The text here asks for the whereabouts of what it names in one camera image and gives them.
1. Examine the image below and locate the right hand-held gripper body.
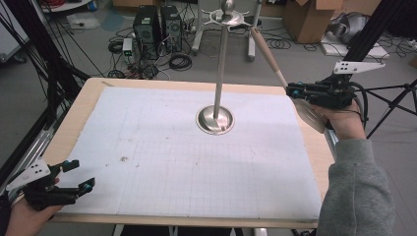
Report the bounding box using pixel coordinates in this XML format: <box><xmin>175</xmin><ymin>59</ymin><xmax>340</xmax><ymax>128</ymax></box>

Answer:
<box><xmin>309</xmin><ymin>61</ymin><xmax>387</xmax><ymax>110</ymax></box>

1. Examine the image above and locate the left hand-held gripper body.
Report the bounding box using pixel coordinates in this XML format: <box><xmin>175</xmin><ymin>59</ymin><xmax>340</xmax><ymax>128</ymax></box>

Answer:
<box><xmin>6</xmin><ymin>157</ymin><xmax>81</xmax><ymax>211</ymax></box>

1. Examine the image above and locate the metal utensil stand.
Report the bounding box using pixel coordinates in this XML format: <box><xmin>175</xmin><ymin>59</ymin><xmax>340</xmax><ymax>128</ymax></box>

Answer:
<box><xmin>195</xmin><ymin>0</ymin><xmax>254</xmax><ymax>136</ymax></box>

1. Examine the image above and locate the person's left hand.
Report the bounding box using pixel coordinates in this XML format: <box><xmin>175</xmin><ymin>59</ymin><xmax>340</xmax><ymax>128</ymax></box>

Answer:
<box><xmin>4</xmin><ymin>196</ymin><xmax>64</xmax><ymax>236</ymax></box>

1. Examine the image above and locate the person's right hand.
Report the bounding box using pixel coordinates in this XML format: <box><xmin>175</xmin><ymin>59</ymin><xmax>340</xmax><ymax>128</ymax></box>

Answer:
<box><xmin>311</xmin><ymin>100</ymin><xmax>367</xmax><ymax>143</ymax></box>

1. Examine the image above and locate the white foam board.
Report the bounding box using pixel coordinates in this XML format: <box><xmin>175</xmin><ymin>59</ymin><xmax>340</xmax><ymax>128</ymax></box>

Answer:
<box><xmin>319</xmin><ymin>32</ymin><xmax>391</xmax><ymax>60</ymax></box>

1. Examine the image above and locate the black tripod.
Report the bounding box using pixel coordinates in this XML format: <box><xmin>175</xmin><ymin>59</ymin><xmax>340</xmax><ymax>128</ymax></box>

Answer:
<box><xmin>366</xmin><ymin>78</ymin><xmax>417</xmax><ymax>140</ymax></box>

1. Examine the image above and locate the large open cardboard box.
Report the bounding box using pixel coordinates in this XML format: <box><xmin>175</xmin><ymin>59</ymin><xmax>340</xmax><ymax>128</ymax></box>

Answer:
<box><xmin>282</xmin><ymin>0</ymin><xmax>344</xmax><ymax>44</ymax></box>

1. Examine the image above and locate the desk with white legs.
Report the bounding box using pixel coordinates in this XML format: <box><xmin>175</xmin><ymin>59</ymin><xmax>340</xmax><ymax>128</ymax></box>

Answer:
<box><xmin>191</xmin><ymin>0</ymin><xmax>264</xmax><ymax>62</ymax></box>

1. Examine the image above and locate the grey metallic device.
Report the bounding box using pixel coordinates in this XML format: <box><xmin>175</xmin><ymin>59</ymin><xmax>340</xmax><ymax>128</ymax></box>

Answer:
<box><xmin>328</xmin><ymin>11</ymin><xmax>370</xmax><ymax>45</ymax></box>

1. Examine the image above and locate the white grid mat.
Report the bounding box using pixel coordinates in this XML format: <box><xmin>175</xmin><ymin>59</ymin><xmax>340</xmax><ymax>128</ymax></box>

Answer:
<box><xmin>58</xmin><ymin>86</ymin><xmax>323</xmax><ymax>220</ymax></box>

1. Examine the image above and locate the white power box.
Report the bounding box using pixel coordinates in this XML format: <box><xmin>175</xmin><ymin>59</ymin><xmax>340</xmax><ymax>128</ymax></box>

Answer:
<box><xmin>122</xmin><ymin>37</ymin><xmax>134</xmax><ymax>57</ymax></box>

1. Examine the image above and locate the black computer tower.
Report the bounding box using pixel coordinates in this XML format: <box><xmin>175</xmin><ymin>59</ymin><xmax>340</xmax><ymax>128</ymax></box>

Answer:
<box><xmin>132</xmin><ymin>5</ymin><xmax>162</xmax><ymax>62</ymax></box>
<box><xmin>160</xmin><ymin>4</ymin><xmax>183</xmax><ymax>53</ymax></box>

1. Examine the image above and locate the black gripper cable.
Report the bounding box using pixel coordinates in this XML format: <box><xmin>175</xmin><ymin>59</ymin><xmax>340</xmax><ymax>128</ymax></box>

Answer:
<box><xmin>348</xmin><ymin>81</ymin><xmax>370</xmax><ymax>131</ymax></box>

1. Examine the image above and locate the silver aluminium rail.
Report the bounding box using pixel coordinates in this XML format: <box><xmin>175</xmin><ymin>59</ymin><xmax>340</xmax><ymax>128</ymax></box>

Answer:
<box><xmin>0</xmin><ymin>126</ymin><xmax>57</xmax><ymax>198</ymax></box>

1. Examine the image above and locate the coiled black cable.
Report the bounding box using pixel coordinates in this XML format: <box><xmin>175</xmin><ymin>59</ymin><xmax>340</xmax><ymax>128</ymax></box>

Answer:
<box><xmin>168</xmin><ymin>53</ymin><xmax>194</xmax><ymax>72</ymax></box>
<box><xmin>265</xmin><ymin>36</ymin><xmax>293</xmax><ymax>51</ymax></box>

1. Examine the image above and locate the black aluminium frame bar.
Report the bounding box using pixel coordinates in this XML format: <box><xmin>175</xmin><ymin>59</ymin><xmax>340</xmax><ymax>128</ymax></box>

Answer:
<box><xmin>342</xmin><ymin>0</ymin><xmax>417</xmax><ymax>63</ymax></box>

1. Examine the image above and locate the black cable bundle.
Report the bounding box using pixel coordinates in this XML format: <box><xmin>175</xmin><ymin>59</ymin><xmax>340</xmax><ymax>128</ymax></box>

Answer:
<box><xmin>0</xmin><ymin>0</ymin><xmax>92</xmax><ymax>111</ymax></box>

